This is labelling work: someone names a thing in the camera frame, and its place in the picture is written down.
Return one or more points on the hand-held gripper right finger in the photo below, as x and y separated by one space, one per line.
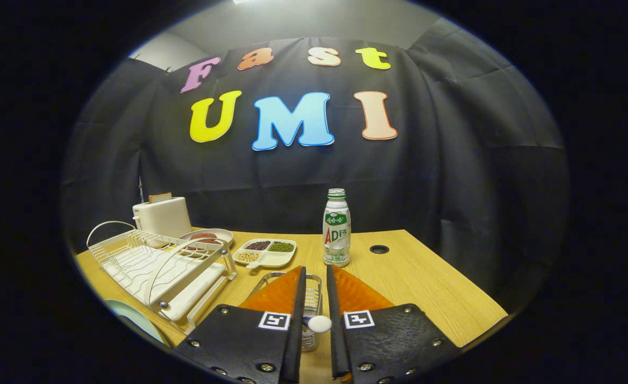
337 349

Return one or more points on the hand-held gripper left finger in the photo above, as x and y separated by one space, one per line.
294 346

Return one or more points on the pale green plate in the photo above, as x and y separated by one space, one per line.
132 317

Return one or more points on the beige round dish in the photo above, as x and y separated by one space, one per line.
223 234

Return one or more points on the cream divided tray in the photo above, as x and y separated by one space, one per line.
276 260

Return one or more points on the pile of green beans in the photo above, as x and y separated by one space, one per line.
281 247

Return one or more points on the pile of yellow soybeans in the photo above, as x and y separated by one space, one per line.
248 256

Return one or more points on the pile of dark red beans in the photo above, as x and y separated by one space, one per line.
258 246

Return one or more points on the white drink bottle green label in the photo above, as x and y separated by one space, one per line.
336 234

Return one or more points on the white drip tray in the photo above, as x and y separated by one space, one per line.
185 298

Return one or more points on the red-brown meat piece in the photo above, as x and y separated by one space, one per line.
209 241
204 236

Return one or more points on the white toaster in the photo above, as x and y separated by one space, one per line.
164 216

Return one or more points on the brown toast slice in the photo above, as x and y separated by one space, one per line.
160 198

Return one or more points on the black backdrop cloth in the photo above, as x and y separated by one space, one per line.
452 176

